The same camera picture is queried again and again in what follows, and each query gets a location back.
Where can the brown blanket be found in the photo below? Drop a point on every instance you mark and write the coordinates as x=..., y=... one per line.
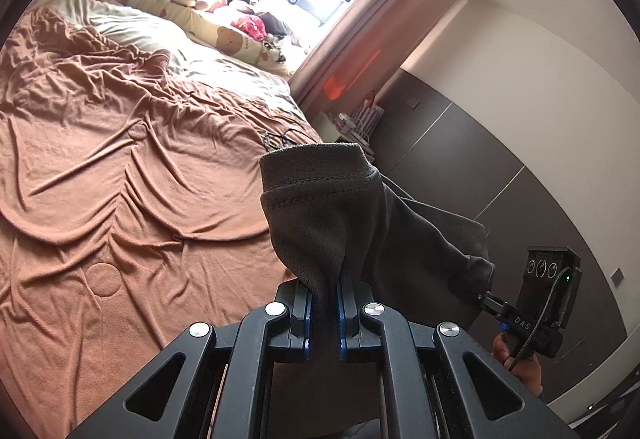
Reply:
x=125, y=169

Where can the grey t-shirt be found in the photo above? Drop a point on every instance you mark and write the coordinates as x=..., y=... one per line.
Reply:
x=340, y=214

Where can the person's right hand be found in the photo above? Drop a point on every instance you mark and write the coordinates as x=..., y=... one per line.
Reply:
x=522, y=369

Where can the red plush toy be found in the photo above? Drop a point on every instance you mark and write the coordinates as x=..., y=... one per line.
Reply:
x=247, y=25

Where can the bear-print pillow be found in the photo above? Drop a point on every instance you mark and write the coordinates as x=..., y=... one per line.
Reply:
x=225, y=39

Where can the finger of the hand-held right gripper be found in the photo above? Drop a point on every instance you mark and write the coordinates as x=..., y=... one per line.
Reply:
x=495, y=305

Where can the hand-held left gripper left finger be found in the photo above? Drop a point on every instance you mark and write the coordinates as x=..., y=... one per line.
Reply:
x=300, y=309

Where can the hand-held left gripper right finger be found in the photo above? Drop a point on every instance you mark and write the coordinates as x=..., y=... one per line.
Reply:
x=350, y=309

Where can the grey wall switch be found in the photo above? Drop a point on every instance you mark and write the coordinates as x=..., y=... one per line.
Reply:
x=618, y=276
x=413, y=103

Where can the white nightstand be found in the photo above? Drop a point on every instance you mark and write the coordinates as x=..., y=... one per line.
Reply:
x=327, y=129

